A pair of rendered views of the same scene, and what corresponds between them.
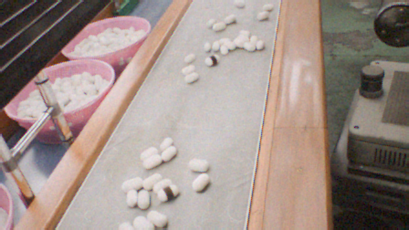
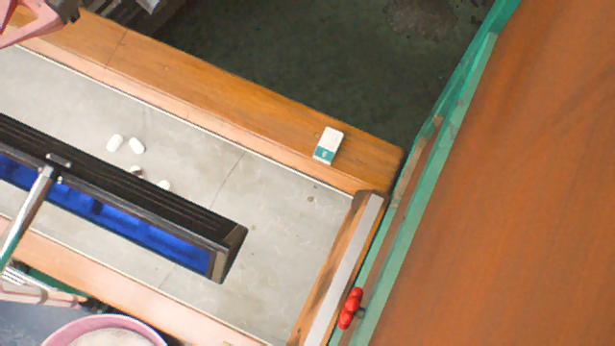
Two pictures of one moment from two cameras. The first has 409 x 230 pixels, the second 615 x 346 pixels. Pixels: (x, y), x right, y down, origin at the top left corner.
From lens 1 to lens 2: 0.71 m
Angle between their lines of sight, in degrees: 55
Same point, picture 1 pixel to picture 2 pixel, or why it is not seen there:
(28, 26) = (107, 173)
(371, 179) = not seen: hidden behind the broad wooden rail
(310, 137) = (134, 44)
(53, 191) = (90, 276)
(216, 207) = (166, 141)
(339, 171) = not seen: hidden behind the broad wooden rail
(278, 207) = (196, 96)
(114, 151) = (47, 220)
